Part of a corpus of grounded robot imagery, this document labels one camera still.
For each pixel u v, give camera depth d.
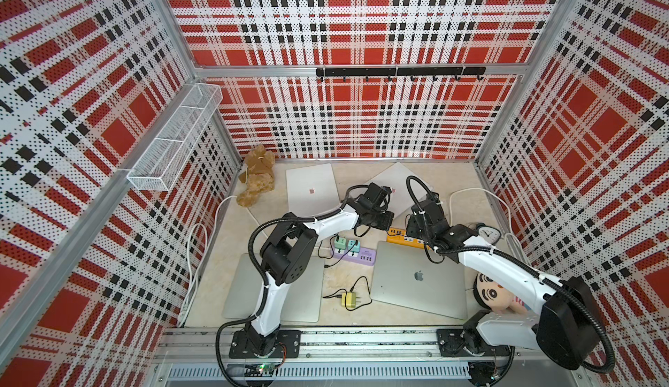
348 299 0.80
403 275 0.87
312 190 1.10
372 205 0.75
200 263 0.93
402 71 0.90
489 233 0.93
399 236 0.93
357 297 0.82
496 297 0.74
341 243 0.87
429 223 0.63
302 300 0.90
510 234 1.00
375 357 0.72
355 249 0.88
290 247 0.55
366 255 0.89
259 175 1.00
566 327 0.40
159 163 0.89
